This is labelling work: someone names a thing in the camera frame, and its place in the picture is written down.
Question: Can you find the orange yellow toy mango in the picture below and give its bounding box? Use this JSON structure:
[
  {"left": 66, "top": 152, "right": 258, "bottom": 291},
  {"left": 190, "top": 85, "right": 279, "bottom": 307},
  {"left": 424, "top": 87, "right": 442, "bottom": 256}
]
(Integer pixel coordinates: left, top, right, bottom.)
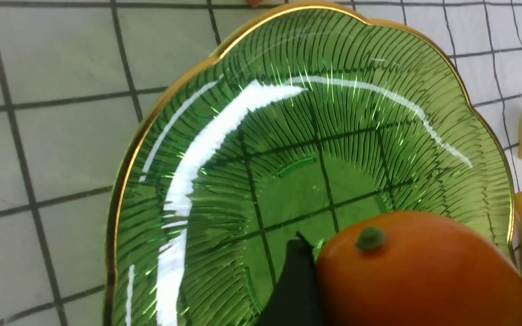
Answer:
[{"left": 316, "top": 212, "right": 522, "bottom": 326}]

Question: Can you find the orange foam cube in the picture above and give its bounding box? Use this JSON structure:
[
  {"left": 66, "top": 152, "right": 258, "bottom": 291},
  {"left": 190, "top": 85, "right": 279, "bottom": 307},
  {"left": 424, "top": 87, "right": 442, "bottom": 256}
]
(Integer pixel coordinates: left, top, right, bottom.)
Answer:
[{"left": 245, "top": 0, "right": 273, "bottom": 9}]

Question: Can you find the green glass leaf plate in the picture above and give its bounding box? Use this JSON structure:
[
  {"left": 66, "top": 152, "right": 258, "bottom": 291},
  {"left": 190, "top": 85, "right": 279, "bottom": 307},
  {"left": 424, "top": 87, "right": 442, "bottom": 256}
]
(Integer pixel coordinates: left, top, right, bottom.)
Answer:
[{"left": 103, "top": 1, "right": 515, "bottom": 326}]

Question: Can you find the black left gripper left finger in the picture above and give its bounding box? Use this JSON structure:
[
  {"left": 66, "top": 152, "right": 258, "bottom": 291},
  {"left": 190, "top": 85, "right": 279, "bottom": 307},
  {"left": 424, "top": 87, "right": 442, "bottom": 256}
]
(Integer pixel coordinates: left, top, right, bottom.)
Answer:
[{"left": 256, "top": 232, "right": 324, "bottom": 326}]

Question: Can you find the white checkered tablecloth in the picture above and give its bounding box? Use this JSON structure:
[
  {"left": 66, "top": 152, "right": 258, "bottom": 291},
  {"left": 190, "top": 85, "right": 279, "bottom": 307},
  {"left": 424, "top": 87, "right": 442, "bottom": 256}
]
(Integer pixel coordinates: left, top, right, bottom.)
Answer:
[{"left": 0, "top": 0, "right": 522, "bottom": 326}]

